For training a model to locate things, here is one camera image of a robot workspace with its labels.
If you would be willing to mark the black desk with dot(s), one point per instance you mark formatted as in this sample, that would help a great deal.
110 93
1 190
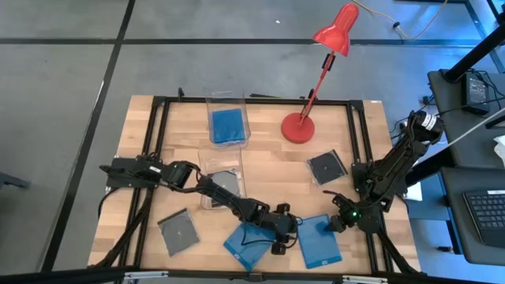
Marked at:
453 221
450 98

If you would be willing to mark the small black caster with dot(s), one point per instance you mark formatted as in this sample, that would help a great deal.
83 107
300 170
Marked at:
445 249

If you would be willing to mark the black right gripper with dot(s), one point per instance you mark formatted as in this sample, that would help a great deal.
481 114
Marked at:
367 221

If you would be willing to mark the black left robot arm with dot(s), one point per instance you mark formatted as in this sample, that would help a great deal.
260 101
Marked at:
233 201

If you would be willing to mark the blue jewel case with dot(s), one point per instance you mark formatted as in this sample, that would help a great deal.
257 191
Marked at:
317 244
228 126
246 248

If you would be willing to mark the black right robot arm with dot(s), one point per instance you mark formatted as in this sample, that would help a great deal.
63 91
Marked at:
398 161

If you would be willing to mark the black power plug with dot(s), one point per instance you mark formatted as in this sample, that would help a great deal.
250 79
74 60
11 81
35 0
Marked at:
428 99

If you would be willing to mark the black stand foot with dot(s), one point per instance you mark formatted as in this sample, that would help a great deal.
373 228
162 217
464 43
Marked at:
12 180

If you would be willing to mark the silver frame bracket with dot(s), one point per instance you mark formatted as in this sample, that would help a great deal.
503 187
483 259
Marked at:
365 279
146 275

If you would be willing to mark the white sheet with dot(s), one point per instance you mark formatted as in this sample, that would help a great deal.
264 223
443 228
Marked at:
414 192

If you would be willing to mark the white rod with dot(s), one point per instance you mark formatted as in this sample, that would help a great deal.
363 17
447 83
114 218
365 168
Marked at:
481 127

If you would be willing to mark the white cloth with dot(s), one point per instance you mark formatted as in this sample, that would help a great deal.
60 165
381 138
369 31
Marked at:
501 150

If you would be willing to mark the black jewel case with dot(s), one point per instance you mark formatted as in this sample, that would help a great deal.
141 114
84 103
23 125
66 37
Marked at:
229 182
326 167
178 232

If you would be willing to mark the red desk lamp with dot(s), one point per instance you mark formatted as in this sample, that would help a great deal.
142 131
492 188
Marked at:
337 31

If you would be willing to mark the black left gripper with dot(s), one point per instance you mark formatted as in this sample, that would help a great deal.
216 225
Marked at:
284 226

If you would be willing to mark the black diagonal beam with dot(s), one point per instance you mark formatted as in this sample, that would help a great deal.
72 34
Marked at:
473 53
432 167

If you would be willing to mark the clear plastic bin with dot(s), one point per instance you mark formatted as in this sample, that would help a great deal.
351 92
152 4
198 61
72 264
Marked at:
209 118
219 158

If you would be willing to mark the black power supply box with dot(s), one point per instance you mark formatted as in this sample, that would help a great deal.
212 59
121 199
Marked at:
475 92

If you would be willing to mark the black keyboard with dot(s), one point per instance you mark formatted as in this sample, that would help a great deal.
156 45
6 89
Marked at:
487 215

